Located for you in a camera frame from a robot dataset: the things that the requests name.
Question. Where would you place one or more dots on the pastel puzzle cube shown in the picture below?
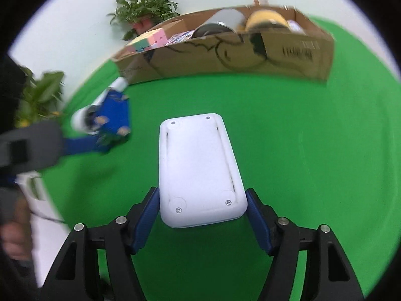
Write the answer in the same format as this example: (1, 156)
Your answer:
(150, 39)

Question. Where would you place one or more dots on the silver metal can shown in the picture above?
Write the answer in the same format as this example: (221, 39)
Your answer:
(225, 18)

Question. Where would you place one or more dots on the small glass jar orange label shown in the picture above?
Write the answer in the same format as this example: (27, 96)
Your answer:
(260, 0)

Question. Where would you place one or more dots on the person's left hand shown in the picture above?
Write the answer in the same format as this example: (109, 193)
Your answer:
(15, 238)

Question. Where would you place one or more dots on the potted green plant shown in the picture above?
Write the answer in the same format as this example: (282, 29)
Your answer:
(142, 23)

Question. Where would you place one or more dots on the large cardboard box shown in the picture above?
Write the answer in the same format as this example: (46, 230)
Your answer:
(282, 53)

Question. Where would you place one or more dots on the colourful board game box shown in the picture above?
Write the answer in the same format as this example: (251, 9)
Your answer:
(180, 37)

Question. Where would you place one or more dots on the broad-leaf green plant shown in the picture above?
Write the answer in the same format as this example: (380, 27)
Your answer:
(40, 97)

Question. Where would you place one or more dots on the white plastic device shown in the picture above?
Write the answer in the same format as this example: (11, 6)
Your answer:
(197, 169)

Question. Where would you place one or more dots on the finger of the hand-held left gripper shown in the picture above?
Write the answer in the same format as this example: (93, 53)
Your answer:
(78, 145)

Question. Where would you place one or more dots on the white bottle with blue label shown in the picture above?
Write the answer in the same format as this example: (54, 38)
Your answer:
(114, 113)

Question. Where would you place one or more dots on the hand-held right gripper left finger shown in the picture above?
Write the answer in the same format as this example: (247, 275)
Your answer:
(147, 219)

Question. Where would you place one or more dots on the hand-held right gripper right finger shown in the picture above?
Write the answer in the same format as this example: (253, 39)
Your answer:
(258, 219)

